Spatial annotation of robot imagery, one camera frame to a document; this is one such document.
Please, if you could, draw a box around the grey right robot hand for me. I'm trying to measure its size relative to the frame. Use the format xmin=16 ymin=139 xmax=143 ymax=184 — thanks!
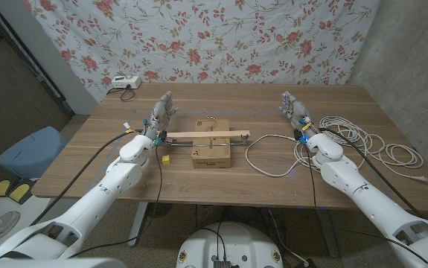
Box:
xmin=278 ymin=91 xmax=319 ymax=141

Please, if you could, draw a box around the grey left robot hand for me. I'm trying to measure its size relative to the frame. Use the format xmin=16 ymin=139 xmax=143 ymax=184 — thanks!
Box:
xmin=143 ymin=90 xmax=180 ymax=146

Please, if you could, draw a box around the long wooden clip hanger board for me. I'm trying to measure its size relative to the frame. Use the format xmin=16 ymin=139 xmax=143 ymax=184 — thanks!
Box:
xmin=161 ymin=115 xmax=252 ymax=147

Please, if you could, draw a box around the white Ethernet cable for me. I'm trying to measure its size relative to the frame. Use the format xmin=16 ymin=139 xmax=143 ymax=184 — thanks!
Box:
xmin=245 ymin=115 xmax=428 ymax=183

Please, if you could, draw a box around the brown cardboard package box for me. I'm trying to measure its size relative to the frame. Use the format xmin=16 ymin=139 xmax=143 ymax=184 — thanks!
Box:
xmin=191 ymin=118 xmax=232 ymax=170

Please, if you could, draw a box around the white power strip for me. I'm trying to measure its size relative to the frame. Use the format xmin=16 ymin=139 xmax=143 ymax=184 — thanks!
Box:
xmin=111 ymin=75 xmax=142 ymax=90

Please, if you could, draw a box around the black round floor fan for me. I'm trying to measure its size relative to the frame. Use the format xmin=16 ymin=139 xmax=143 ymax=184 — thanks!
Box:
xmin=145 ymin=202 xmax=173 ymax=219

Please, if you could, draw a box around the floral print backdrop cloth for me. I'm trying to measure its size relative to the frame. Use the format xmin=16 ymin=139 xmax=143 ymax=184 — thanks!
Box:
xmin=22 ymin=0 xmax=382 ymax=103

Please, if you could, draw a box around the white table leg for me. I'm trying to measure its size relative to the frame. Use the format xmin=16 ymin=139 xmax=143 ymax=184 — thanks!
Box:
xmin=128 ymin=202 xmax=150 ymax=247

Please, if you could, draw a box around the grey table leg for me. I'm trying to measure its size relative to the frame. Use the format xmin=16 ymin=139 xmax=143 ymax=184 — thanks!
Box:
xmin=317 ymin=208 xmax=343 ymax=258

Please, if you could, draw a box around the blue padded stool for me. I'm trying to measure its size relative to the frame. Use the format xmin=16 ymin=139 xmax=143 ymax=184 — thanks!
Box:
xmin=0 ymin=126 xmax=68 ymax=179

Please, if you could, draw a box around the white robot torso base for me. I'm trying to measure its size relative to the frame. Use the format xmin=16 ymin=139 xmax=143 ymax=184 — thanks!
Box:
xmin=176 ymin=222 xmax=284 ymax=268

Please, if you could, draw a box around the yellow black foot pedal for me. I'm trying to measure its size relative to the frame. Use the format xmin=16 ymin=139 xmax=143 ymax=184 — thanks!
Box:
xmin=7 ymin=182 xmax=33 ymax=205
xmin=0 ymin=179 xmax=13 ymax=198

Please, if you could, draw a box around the black power strip cord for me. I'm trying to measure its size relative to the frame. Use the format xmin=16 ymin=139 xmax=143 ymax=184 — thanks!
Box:
xmin=106 ymin=83 xmax=136 ymax=103

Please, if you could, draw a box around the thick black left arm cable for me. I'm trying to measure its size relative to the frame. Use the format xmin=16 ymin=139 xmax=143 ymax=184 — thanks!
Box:
xmin=30 ymin=128 xmax=146 ymax=227

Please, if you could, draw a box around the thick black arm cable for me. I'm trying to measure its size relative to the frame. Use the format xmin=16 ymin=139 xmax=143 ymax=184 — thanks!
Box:
xmin=30 ymin=128 xmax=146 ymax=227
xmin=318 ymin=127 xmax=422 ymax=217

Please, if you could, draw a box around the thin black left arm wire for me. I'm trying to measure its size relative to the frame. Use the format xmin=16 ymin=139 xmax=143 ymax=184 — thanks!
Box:
xmin=67 ymin=144 xmax=164 ymax=258

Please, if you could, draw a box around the thin black arm wire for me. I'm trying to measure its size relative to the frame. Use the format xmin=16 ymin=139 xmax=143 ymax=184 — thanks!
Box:
xmin=302 ymin=143 xmax=428 ymax=265
xmin=67 ymin=144 xmax=164 ymax=258

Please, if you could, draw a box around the thin black right arm wire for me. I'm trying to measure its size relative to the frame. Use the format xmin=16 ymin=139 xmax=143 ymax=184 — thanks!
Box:
xmin=302 ymin=143 xmax=428 ymax=265

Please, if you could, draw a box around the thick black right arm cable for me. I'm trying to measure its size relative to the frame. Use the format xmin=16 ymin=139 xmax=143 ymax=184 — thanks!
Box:
xmin=318 ymin=127 xmax=422 ymax=217

